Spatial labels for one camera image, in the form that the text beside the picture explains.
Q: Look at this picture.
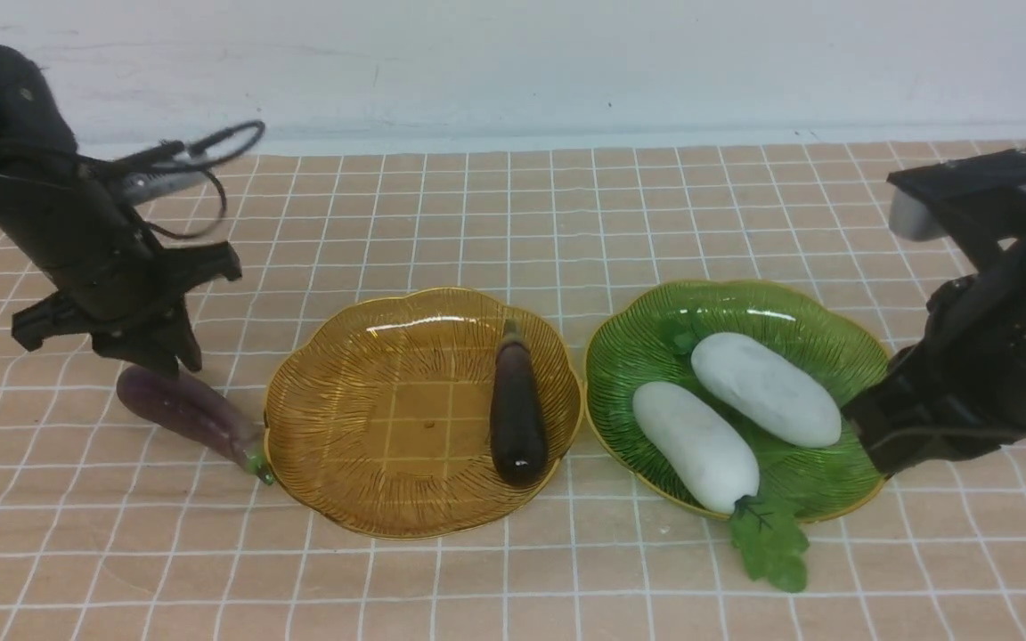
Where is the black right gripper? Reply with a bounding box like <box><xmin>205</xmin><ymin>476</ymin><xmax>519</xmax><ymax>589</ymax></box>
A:
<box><xmin>841</xmin><ymin>205</ymin><xmax>1026</xmax><ymax>479</ymax></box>

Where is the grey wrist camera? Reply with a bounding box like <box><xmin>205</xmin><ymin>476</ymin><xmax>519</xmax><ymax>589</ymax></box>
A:
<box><xmin>886</xmin><ymin>147</ymin><xmax>1026</xmax><ymax>242</ymax></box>
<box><xmin>117</xmin><ymin>151</ymin><xmax>208</xmax><ymax>207</ymax></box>

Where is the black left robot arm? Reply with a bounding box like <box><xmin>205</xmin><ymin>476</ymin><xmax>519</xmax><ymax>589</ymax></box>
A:
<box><xmin>0</xmin><ymin>44</ymin><xmax>265</xmax><ymax>380</ymax></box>

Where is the dark purple eggplant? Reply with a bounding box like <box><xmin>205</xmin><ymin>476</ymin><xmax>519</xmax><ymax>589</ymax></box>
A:
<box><xmin>489</xmin><ymin>318</ymin><xmax>549</xmax><ymax>488</ymax></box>

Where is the amber ribbed glass plate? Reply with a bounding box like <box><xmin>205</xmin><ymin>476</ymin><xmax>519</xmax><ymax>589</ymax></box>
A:
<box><xmin>264</xmin><ymin>287</ymin><xmax>585</xmax><ymax>540</ymax></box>

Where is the light purple eggplant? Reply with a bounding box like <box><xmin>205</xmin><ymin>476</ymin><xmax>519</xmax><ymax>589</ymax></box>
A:
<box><xmin>115</xmin><ymin>365</ymin><xmax>274</xmax><ymax>486</ymax></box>

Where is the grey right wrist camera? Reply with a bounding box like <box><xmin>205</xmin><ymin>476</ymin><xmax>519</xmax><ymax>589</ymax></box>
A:
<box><xmin>886</xmin><ymin>147</ymin><xmax>1026</xmax><ymax>242</ymax></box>

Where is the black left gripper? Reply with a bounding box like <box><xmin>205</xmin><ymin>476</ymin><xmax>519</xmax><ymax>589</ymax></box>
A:
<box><xmin>11</xmin><ymin>191</ymin><xmax>243</xmax><ymax>377</ymax></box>

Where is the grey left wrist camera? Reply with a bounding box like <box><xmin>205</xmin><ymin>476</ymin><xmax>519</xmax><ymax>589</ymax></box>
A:
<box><xmin>117</xmin><ymin>151</ymin><xmax>208</xmax><ymax>207</ymax></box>

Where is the green ribbed glass plate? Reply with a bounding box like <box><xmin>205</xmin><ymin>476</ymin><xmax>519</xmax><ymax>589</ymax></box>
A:
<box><xmin>583</xmin><ymin>280</ymin><xmax>891</xmax><ymax>523</ymax></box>

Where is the white radish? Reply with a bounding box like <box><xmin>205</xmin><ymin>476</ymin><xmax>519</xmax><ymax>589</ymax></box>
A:
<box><xmin>669</xmin><ymin>329</ymin><xmax>843</xmax><ymax>448</ymax></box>
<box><xmin>632</xmin><ymin>380</ymin><xmax>808</xmax><ymax>593</ymax></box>

